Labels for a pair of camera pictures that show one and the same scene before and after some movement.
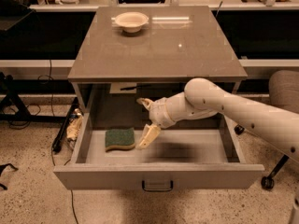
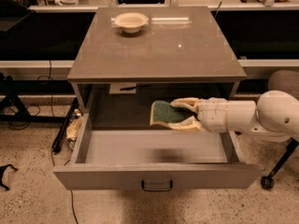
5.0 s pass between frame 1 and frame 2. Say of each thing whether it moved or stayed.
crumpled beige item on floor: stayed
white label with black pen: stayed
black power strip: stayed
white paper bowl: stayed
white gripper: moved
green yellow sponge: moved
